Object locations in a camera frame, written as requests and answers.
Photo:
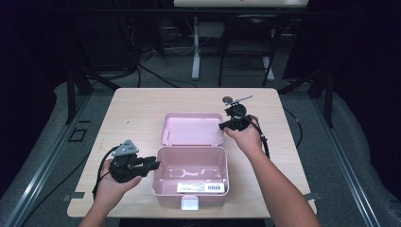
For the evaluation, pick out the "white green medicine box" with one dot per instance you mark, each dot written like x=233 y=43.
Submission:
x=200 y=188

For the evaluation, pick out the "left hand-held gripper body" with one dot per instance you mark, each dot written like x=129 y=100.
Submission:
x=126 y=168

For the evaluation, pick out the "long white desk leg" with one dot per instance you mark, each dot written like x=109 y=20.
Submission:
x=196 y=56

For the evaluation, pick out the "person's right hand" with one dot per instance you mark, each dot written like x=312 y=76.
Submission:
x=249 y=140

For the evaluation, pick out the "black metal stand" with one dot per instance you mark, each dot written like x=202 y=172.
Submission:
x=71 y=94
x=328 y=101

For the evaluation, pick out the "short white desk leg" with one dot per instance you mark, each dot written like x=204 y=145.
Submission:
x=269 y=71

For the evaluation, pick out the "grey tape strip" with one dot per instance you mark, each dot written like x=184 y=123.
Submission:
x=315 y=196
x=74 y=195

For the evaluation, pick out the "round grey table grommet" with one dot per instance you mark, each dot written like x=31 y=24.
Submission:
x=225 y=99

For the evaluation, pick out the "metal floor rail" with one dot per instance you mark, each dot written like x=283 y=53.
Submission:
x=346 y=170
x=47 y=164

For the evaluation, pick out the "person's left hand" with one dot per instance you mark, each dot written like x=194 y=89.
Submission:
x=110 y=189

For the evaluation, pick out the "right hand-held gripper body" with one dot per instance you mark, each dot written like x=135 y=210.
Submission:
x=238 y=121

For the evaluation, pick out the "black metal chair frame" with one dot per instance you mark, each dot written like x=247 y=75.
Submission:
x=222 y=63

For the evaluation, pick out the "black horizontal frame bar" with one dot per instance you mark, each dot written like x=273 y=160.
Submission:
x=157 y=11

